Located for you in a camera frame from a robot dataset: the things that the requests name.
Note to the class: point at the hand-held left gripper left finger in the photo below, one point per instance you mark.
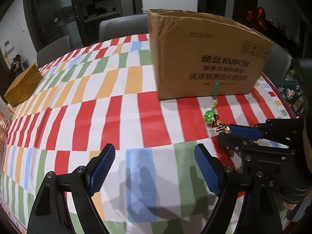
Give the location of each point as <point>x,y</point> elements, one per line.
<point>103,168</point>

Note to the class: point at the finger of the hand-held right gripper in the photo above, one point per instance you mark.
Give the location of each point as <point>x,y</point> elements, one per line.
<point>243,131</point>
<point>246,145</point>

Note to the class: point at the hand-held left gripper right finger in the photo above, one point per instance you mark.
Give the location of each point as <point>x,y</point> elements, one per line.
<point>207,170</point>

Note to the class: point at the gold red foil candy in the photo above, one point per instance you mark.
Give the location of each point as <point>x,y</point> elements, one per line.
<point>220,128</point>

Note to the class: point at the cardboard box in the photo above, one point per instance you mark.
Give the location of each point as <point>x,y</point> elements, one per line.
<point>195,53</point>

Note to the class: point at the green lollipop dark twisted stick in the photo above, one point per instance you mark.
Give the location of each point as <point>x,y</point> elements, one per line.
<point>209,116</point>

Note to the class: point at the dark green printed bag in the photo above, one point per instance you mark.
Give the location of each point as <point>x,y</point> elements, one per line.
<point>290,93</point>

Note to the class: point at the grey chair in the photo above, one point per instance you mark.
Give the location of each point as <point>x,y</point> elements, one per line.
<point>53,51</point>
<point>277,61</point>
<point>121,28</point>

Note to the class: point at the colourful checked tablecloth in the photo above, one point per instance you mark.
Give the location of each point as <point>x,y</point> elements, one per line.
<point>121,90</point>

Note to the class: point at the woven straw box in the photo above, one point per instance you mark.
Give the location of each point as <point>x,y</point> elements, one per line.
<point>23,85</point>

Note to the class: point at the red foil balloons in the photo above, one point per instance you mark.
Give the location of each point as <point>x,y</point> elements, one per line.
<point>256,15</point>

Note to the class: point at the small shelf with dark items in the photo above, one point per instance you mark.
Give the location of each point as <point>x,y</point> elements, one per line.
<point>18,63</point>

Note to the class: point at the glass sliding door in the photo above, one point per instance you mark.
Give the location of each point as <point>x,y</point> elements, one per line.
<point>61,9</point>

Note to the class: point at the white wall intercom panel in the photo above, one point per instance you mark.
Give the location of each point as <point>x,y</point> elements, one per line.
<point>8,45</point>

